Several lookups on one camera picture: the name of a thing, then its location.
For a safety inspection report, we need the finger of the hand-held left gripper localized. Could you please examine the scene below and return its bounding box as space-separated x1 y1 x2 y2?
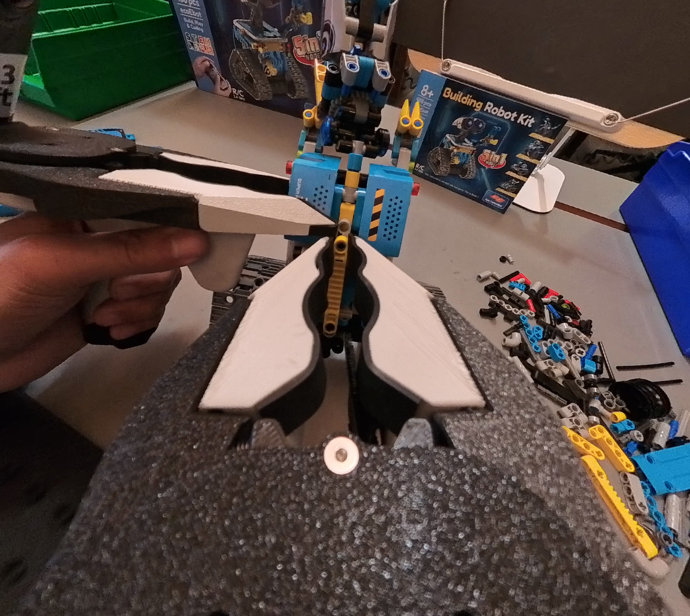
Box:
101 169 337 231
160 151 292 201

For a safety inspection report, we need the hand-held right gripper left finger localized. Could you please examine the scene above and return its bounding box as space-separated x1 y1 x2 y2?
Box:
200 239 330 417

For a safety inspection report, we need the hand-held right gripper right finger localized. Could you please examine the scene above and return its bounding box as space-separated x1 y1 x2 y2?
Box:
354 239 488 412

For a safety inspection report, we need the yellow toothed beam piece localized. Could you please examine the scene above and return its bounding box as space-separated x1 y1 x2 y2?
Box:
324 234 352 336

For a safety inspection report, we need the blue tracked toy robot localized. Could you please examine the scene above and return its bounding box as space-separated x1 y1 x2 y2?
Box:
211 0 432 358

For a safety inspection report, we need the person's left hand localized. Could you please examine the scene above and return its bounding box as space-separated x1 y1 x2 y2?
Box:
0 212 213 392

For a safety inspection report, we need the green plastic bin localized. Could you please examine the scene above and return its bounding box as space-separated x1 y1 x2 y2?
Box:
20 0 197 121

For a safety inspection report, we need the pile of small brick pieces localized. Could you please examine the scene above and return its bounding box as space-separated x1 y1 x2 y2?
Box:
475 266 690 576

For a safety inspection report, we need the dark toy kit box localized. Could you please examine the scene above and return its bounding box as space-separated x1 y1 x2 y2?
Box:
151 0 357 118

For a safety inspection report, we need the white document stand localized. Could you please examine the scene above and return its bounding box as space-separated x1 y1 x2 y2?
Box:
437 56 628 213

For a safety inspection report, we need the blue toy kit booklet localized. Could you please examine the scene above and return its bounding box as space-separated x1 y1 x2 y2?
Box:
413 70 569 213

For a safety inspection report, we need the blue plastic bin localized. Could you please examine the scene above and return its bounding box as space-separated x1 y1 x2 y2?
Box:
620 142 690 358

